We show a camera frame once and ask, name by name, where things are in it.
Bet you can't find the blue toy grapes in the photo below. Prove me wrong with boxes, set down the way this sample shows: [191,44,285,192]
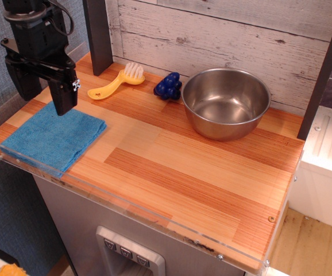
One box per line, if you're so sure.
[153,72,182,100]

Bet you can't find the blue cloth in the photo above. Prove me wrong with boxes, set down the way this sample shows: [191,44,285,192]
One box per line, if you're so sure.
[0,102,106,178]

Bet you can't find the stainless steel bowl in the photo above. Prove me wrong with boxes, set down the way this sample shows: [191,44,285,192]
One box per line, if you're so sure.
[181,68,271,141]

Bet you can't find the dark grey right post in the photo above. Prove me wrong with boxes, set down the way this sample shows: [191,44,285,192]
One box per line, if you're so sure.
[297,38,332,140]

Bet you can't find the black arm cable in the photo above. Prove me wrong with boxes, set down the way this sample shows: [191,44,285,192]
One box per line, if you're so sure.
[41,0,75,37]

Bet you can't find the dark grey left post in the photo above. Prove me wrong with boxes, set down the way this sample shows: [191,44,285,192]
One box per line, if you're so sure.
[82,0,113,76]

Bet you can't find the yellow object bottom left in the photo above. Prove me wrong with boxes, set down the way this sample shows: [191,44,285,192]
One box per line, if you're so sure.
[0,264,27,276]

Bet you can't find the clear acrylic edge guard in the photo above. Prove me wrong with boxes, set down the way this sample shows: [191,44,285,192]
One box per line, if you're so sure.
[0,136,270,273]

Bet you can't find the dark grey post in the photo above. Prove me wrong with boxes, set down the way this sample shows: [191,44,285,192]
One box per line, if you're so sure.
[82,0,113,76]
[297,38,332,140]

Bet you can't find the white toy sink unit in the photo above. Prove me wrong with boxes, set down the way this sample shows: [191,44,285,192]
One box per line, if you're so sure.
[288,106,332,226]

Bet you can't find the yellow dish brush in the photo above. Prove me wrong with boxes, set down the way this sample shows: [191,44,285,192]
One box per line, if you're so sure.
[87,62,145,100]

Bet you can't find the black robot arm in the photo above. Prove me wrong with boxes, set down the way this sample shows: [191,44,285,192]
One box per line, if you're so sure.
[1,1,80,116]

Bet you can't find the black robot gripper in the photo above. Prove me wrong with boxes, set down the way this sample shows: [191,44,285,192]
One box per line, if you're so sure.
[1,20,80,116]

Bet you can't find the grey toy fridge cabinet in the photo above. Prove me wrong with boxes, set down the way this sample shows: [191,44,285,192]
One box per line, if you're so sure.
[34,177,244,275]

